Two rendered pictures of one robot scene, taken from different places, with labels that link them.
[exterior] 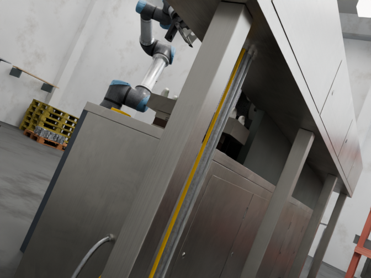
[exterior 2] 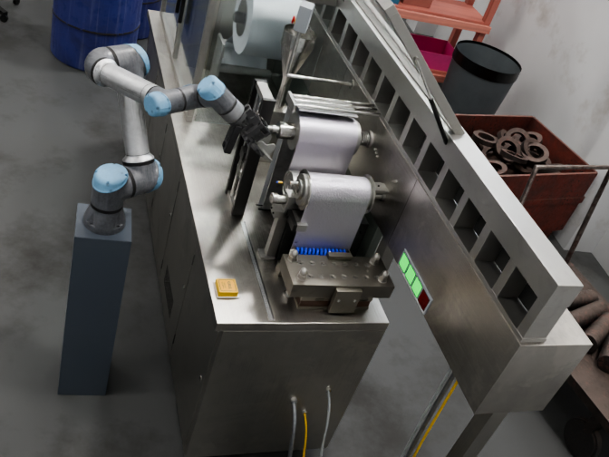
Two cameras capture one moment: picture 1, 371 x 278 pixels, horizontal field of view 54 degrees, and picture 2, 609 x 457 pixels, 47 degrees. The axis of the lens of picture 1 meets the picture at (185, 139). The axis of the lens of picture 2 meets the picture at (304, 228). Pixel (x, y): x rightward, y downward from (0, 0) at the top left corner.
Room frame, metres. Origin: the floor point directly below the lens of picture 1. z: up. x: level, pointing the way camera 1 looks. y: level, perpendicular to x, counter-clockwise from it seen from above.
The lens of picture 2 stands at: (0.51, 1.80, 2.62)
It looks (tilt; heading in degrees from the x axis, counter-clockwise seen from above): 36 degrees down; 302
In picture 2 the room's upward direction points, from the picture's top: 20 degrees clockwise
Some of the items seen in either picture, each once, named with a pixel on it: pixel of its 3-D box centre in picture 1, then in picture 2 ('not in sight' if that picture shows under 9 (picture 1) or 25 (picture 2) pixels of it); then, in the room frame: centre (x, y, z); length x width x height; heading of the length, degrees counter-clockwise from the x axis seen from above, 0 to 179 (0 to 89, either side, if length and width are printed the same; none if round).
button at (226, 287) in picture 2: (120, 113); (227, 287); (1.66, 0.32, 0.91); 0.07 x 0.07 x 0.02; 59
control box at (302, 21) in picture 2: not in sight; (302, 15); (2.14, -0.27, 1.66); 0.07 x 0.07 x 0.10; 34
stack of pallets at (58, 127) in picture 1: (51, 123); not in sight; (10.61, 3.75, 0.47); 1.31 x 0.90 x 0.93; 145
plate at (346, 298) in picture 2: not in sight; (344, 301); (1.35, 0.03, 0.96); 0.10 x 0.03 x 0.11; 59
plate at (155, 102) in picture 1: (196, 118); (336, 276); (1.44, -0.01, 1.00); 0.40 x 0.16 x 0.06; 59
